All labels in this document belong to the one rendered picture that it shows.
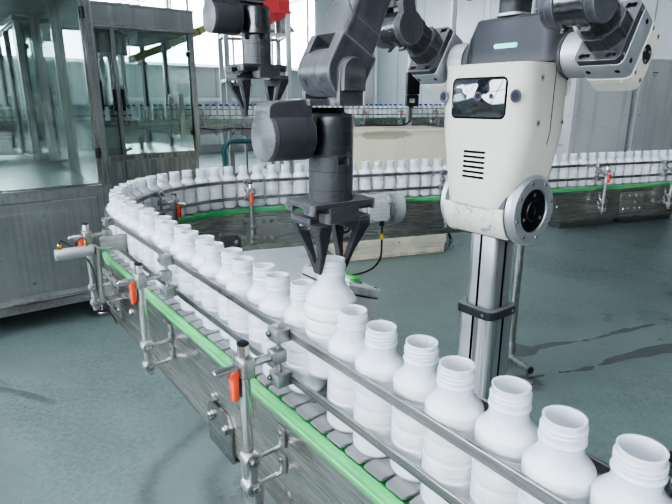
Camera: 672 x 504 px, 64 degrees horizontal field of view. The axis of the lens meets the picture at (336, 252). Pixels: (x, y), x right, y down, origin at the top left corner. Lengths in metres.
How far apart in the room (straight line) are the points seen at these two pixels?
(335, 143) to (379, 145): 4.16
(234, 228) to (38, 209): 1.78
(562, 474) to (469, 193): 0.84
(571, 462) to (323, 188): 0.40
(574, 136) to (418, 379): 6.09
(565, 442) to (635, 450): 0.05
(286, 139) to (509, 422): 0.37
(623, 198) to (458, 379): 2.70
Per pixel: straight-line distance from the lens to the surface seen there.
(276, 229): 2.25
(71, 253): 1.45
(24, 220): 3.74
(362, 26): 0.68
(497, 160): 1.20
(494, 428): 0.54
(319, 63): 0.66
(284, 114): 0.63
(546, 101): 1.22
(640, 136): 7.29
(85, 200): 3.77
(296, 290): 0.76
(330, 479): 0.74
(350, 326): 0.67
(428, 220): 2.50
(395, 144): 4.88
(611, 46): 1.14
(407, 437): 0.63
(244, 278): 0.90
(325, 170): 0.66
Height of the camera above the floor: 1.42
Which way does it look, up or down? 16 degrees down
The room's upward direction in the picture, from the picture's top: straight up
